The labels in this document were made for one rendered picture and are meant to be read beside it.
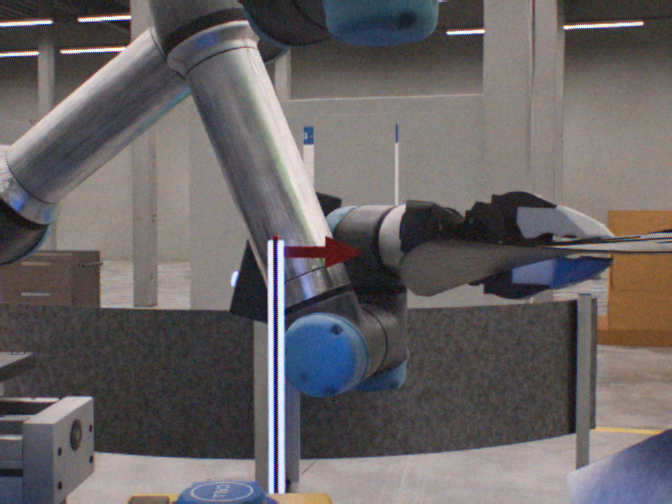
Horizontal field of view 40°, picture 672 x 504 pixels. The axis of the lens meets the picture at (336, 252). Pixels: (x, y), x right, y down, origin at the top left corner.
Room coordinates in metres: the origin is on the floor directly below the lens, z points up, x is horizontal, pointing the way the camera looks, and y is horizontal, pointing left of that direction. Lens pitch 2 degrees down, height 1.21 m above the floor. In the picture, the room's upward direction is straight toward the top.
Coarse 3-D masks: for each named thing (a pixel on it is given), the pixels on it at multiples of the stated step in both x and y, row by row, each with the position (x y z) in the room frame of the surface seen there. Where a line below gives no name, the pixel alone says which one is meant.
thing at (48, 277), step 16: (32, 256) 7.11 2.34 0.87; (48, 256) 7.08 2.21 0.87; (64, 256) 7.06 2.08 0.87; (80, 256) 7.15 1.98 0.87; (96, 256) 7.42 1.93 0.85; (0, 272) 7.16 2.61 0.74; (16, 272) 7.14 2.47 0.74; (32, 272) 7.11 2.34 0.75; (48, 272) 7.08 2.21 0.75; (64, 272) 7.05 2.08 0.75; (80, 272) 7.15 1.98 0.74; (96, 272) 7.41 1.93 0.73; (0, 288) 7.17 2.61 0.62; (16, 288) 7.14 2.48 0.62; (32, 288) 7.11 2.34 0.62; (48, 288) 7.08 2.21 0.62; (64, 288) 7.05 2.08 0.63; (80, 288) 7.14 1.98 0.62; (96, 288) 7.41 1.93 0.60; (48, 304) 7.08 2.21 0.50; (64, 304) 7.05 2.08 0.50; (80, 304) 7.14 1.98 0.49; (96, 304) 7.41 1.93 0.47
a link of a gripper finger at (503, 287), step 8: (504, 272) 0.80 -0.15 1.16; (496, 280) 0.80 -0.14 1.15; (504, 280) 0.80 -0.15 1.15; (488, 288) 0.81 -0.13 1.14; (496, 288) 0.80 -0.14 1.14; (504, 288) 0.80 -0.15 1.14; (512, 288) 0.79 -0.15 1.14; (520, 288) 0.78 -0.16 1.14; (528, 288) 0.77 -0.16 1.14; (536, 288) 0.77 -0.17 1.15; (544, 288) 0.76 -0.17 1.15; (504, 296) 0.79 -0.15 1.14; (512, 296) 0.79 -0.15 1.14; (520, 296) 0.78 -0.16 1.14; (528, 296) 0.78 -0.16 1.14
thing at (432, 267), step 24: (432, 240) 0.58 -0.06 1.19; (456, 240) 0.57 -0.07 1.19; (576, 240) 0.68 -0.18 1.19; (600, 240) 0.66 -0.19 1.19; (624, 240) 0.65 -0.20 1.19; (648, 240) 0.65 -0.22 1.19; (408, 264) 0.66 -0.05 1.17; (432, 264) 0.67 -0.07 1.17; (456, 264) 0.68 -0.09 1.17; (480, 264) 0.70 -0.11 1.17; (504, 264) 0.72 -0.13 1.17; (528, 264) 0.75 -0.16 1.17; (408, 288) 0.76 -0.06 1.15; (432, 288) 0.77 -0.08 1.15
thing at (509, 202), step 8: (512, 192) 0.80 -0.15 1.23; (520, 192) 0.79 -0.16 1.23; (528, 192) 0.79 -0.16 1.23; (496, 200) 0.81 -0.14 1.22; (504, 200) 0.81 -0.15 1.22; (512, 200) 0.80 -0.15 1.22; (520, 200) 0.79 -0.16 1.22; (528, 200) 0.79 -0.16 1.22; (536, 200) 0.78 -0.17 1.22; (544, 200) 0.77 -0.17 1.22; (504, 208) 0.81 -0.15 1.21; (512, 208) 0.80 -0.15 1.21; (552, 208) 0.77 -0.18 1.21; (512, 216) 0.80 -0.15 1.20
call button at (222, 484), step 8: (224, 480) 0.43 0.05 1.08; (232, 480) 0.43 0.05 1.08; (192, 488) 0.42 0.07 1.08; (200, 488) 0.42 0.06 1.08; (208, 488) 0.42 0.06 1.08; (216, 488) 0.42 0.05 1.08; (224, 488) 0.42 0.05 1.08; (232, 488) 0.42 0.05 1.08; (240, 488) 0.42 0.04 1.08; (248, 488) 0.42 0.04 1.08; (256, 488) 0.42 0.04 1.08; (184, 496) 0.41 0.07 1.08; (192, 496) 0.41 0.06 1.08; (200, 496) 0.41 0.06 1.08; (208, 496) 0.41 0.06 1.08; (216, 496) 0.41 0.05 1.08; (224, 496) 0.41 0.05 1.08; (232, 496) 0.41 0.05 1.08; (240, 496) 0.41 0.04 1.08; (248, 496) 0.41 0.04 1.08; (256, 496) 0.41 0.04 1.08; (264, 496) 0.41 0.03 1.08
